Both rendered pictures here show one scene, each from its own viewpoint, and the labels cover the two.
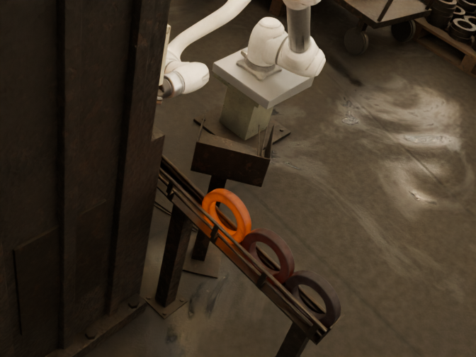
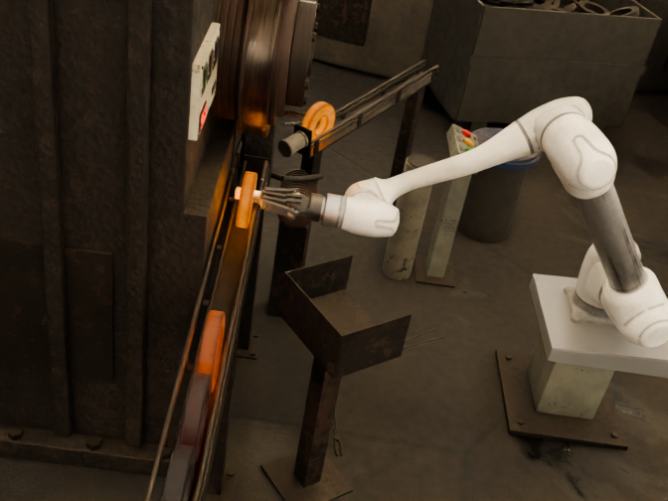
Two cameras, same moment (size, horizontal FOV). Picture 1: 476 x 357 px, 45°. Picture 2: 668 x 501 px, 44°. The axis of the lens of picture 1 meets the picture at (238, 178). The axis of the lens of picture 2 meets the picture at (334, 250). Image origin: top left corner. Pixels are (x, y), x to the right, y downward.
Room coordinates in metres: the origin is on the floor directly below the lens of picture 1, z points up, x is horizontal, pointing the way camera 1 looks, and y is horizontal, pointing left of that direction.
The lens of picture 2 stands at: (0.66, -1.27, 1.94)
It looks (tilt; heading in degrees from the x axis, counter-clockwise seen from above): 34 degrees down; 56
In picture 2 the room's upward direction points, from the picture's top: 10 degrees clockwise
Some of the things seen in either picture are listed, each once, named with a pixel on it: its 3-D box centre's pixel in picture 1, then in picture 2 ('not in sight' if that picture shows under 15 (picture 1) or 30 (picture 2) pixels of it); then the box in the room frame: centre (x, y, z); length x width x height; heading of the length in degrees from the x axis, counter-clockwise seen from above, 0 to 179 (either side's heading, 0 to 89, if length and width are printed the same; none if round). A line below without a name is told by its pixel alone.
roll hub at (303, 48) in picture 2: not in sight; (302, 53); (1.69, 0.57, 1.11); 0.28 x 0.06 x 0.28; 59
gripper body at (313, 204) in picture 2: (155, 90); (305, 205); (1.65, 0.37, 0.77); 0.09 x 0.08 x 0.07; 150
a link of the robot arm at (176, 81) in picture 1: (170, 85); (331, 210); (1.71, 0.33, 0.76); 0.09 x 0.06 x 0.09; 60
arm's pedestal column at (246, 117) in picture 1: (248, 105); (571, 367); (2.59, 0.06, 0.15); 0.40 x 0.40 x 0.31; 59
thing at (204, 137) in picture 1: (218, 201); (326, 397); (1.61, 0.05, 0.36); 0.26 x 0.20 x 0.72; 94
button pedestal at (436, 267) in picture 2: not in sight; (450, 209); (2.59, 0.84, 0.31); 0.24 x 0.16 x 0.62; 59
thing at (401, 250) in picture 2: not in sight; (408, 219); (2.43, 0.88, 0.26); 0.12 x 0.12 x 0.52
